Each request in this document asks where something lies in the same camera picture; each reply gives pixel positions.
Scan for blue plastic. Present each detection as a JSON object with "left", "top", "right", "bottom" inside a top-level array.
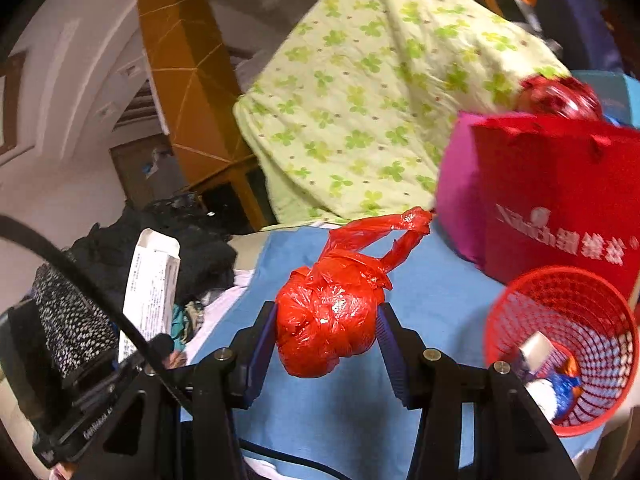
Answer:
[{"left": 548, "top": 372, "right": 582, "bottom": 419}]

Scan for blue and white carton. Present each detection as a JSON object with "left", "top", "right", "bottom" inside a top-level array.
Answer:
[{"left": 515, "top": 332, "right": 561, "bottom": 422}]

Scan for orange plastic wrapper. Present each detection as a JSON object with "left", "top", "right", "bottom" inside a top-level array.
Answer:
[{"left": 559, "top": 356, "right": 580, "bottom": 378}]

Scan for white printed paper box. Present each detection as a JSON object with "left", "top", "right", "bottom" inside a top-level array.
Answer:
[{"left": 122, "top": 229, "right": 181, "bottom": 341}]

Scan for red plastic bag ball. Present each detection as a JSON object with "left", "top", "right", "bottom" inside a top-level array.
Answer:
[{"left": 276, "top": 207, "right": 433, "bottom": 378}]

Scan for colourful striped clothes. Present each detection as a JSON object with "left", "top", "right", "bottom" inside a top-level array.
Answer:
[{"left": 170, "top": 300, "right": 205, "bottom": 352}]

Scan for red mesh wastebasket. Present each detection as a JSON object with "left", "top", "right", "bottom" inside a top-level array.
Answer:
[{"left": 484, "top": 266, "right": 639, "bottom": 438}]

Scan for blue blanket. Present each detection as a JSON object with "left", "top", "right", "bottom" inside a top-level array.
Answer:
[{"left": 179, "top": 219, "right": 606, "bottom": 480}]

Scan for black clothes pile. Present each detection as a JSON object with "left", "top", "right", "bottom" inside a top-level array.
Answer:
[{"left": 70, "top": 194, "right": 236, "bottom": 307}]

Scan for magenta pillow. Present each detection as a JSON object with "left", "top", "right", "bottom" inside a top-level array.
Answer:
[{"left": 435, "top": 112, "right": 486, "bottom": 269}]

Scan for red paper shopping bag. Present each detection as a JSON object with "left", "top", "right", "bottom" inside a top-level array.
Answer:
[{"left": 472, "top": 115, "right": 639, "bottom": 298}]

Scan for green clover quilt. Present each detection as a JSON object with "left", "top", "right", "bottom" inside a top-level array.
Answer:
[{"left": 233, "top": 0, "right": 566, "bottom": 224}]

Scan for red foil gift wrap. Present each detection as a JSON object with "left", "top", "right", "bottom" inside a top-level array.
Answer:
[{"left": 515, "top": 75, "right": 604, "bottom": 120}]

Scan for wooden bedside cabinet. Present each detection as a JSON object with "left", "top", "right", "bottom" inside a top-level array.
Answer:
[{"left": 137, "top": 0, "right": 267, "bottom": 231}]

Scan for light blue box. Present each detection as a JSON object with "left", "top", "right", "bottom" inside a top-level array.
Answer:
[{"left": 572, "top": 70, "right": 640, "bottom": 129}]

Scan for black cable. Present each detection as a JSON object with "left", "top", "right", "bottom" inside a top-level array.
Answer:
[{"left": 0, "top": 213, "right": 352, "bottom": 480}]

